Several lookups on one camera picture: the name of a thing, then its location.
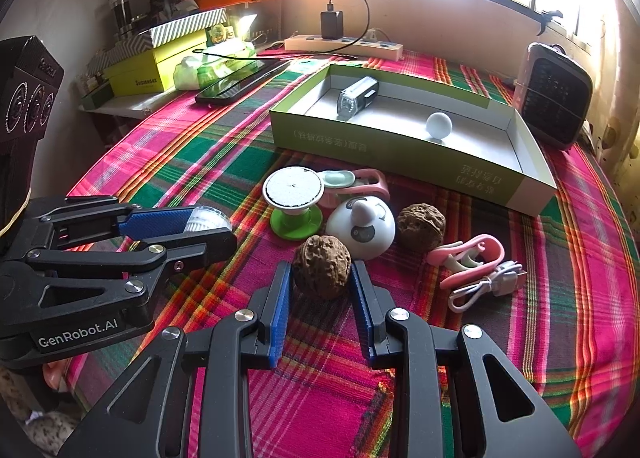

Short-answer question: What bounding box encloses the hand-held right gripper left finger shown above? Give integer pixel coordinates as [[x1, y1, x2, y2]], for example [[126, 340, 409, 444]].
[[57, 260, 294, 458]]

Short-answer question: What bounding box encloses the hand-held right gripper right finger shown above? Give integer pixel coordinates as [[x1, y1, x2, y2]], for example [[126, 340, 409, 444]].
[[349, 260, 583, 458]]

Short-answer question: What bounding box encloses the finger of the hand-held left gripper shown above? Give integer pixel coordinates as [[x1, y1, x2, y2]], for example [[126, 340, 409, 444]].
[[0, 229, 239, 339], [27, 196, 198, 251]]

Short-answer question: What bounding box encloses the small white round light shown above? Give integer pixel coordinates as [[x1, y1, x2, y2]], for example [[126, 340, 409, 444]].
[[182, 206, 233, 235]]

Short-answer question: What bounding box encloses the brown walnut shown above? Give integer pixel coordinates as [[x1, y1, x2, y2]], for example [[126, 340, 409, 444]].
[[292, 235, 349, 299], [396, 204, 447, 253]]

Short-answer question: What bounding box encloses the white dome toy with face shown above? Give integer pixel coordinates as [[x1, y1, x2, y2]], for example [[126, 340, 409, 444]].
[[326, 196, 397, 261]]

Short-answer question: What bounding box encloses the green and white spool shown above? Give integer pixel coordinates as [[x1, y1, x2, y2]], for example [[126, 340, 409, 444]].
[[262, 166, 325, 241]]

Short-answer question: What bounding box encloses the pink clip with green pad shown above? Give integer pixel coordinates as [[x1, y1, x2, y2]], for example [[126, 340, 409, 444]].
[[317, 169, 391, 211], [426, 234, 505, 279]]

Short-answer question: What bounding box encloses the white usb cable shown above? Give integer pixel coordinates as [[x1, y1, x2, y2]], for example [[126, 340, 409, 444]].
[[447, 260, 528, 313]]

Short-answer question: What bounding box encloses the green cardboard box tray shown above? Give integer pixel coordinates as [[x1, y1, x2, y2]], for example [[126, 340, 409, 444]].
[[270, 62, 558, 216]]

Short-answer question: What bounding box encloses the white ball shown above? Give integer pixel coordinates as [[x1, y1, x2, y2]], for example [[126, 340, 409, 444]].
[[425, 112, 453, 140]]

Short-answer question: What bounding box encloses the black and silver bike light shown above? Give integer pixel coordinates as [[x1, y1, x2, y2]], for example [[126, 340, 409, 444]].
[[336, 76, 381, 121]]

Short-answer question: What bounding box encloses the person's left hand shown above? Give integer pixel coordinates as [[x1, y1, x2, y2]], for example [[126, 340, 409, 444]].
[[42, 360, 73, 394]]

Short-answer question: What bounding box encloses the dark green small box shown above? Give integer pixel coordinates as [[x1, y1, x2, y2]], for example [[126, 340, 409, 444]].
[[80, 80, 116, 106]]

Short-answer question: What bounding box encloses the yellow rubber band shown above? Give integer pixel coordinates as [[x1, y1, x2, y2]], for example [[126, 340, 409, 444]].
[[0, 200, 31, 235]]

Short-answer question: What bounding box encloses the yellow-green box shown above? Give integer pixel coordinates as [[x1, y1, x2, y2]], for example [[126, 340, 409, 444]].
[[102, 30, 211, 98]]

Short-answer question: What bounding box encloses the glass jar with black lid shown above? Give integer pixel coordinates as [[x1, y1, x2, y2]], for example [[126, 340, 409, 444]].
[[107, 0, 135, 38]]

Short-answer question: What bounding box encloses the green wet wipes pack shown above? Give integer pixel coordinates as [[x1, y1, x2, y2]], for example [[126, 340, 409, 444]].
[[172, 40, 258, 91]]

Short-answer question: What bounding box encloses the black phone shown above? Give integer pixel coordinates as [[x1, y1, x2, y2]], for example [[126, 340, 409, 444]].
[[194, 58, 292, 106]]

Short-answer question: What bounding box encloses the green and white striped box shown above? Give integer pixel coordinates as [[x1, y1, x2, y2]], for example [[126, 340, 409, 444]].
[[85, 8, 228, 78]]

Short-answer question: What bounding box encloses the clear plastic container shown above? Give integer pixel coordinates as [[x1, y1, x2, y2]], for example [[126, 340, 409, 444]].
[[227, 2, 281, 46]]

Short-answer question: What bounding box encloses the speckled cloth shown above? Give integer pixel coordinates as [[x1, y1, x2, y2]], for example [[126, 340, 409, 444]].
[[0, 368, 81, 456]]

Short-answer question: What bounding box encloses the cream power strip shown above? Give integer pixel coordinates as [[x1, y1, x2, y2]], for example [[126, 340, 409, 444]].
[[284, 32, 405, 62]]

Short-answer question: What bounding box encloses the black charger adapter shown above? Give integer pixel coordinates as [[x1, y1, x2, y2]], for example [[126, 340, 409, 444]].
[[320, 2, 345, 40]]

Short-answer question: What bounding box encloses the grey space heater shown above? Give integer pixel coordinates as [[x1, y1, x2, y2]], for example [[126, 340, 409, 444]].
[[514, 42, 595, 151]]

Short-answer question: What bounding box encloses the beige heart print curtain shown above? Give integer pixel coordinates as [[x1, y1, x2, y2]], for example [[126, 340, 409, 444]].
[[597, 0, 640, 179]]

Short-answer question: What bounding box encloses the black window hook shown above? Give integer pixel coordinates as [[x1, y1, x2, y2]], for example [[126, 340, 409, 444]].
[[537, 9, 566, 36]]

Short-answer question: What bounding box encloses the black charger cable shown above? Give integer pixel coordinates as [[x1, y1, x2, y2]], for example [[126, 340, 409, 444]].
[[327, 0, 372, 43]]

